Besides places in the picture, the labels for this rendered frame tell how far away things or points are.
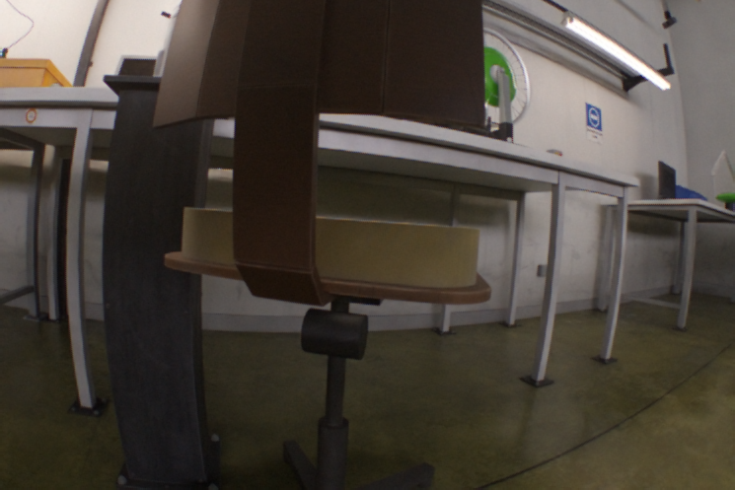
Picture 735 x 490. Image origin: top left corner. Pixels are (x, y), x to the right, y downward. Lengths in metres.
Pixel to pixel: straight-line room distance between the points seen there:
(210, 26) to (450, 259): 0.32
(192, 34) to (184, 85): 0.06
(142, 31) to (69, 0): 0.60
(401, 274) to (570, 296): 2.82
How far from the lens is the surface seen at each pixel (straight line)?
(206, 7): 0.41
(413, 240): 0.34
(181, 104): 0.37
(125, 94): 0.75
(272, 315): 1.98
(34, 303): 2.14
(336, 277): 0.36
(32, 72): 1.29
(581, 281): 3.21
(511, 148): 1.28
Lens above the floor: 0.62
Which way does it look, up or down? 1 degrees up
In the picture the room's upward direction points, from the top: 4 degrees clockwise
